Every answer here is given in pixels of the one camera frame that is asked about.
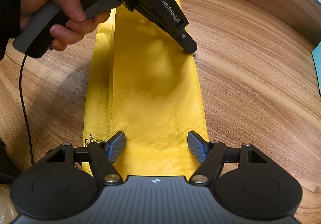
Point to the light blue cardboard box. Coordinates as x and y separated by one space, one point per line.
316 55

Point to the person's left hand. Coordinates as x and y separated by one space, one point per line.
73 31

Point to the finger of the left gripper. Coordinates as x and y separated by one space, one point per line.
186 42

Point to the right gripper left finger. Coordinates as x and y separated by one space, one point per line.
103 156

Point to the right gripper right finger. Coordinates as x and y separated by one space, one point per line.
210 157

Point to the black sleeve left forearm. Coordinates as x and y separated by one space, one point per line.
10 22

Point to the yellow fabric shopping bag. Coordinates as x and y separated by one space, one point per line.
141 82

